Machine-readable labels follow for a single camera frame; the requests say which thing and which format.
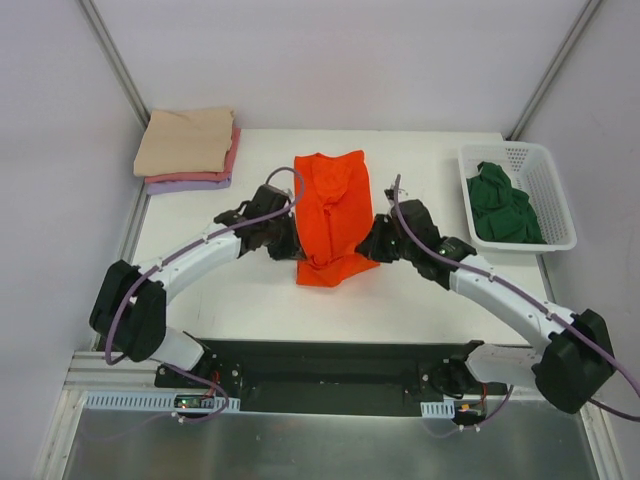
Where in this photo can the right aluminium frame post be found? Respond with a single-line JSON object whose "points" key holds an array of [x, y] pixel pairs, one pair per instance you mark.
{"points": [[577, 30]]}

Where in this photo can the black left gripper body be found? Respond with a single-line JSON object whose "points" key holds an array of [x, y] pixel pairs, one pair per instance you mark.
{"points": [[286, 245]]}

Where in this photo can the white perforated plastic basket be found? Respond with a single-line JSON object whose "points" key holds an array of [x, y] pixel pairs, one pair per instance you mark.
{"points": [[530, 168]]}

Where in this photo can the beige folded t-shirt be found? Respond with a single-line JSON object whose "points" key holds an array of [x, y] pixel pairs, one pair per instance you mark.
{"points": [[185, 141]]}

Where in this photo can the left aluminium frame post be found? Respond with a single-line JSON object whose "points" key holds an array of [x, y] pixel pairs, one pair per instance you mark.
{"points": [[113, 57]]}

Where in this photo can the pink folded t-shirt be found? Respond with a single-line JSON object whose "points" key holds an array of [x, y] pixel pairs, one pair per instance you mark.
{"points": [[227, 157]]}

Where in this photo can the lavender folded t-shirt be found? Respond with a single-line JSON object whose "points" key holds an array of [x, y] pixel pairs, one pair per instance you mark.
{"points": [[185, 182]]}

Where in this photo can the green t-shirt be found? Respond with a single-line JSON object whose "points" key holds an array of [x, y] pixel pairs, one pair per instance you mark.
{"points": [[500, 212]]}

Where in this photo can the left white cable duct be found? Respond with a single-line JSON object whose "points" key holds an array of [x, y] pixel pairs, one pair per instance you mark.
{"points": [[159, 402]]}

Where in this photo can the orange t-shirt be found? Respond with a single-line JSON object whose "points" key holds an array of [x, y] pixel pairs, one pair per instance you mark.
{"points": [[334, 215]]}

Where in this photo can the aluminium frame post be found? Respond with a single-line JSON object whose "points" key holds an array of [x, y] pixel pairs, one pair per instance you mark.
{"points": [[113, 57], [577, 30]]}

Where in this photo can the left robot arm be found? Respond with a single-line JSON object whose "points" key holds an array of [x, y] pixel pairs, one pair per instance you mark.
{"points": [[131, 307]]}

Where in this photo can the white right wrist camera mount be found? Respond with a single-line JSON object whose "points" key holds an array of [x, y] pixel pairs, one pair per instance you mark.
{"points": [[392, 193]]}

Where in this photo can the white cable duct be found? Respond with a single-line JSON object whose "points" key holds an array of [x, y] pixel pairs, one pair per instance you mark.
{"points": [[159, 402], [444, 409]]}

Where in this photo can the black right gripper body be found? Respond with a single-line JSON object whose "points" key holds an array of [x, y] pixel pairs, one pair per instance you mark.
{"points": [[375, 245]]}

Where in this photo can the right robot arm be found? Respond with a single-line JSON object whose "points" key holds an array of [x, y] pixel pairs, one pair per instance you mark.
{"points": [[568, 355]]}

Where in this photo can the right white cable duct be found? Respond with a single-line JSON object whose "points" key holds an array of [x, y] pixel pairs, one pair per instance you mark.
{"points": [[444, 409]]}

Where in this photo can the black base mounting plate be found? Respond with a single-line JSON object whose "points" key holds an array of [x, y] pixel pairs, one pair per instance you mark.
{"points": [[320, 378]]}

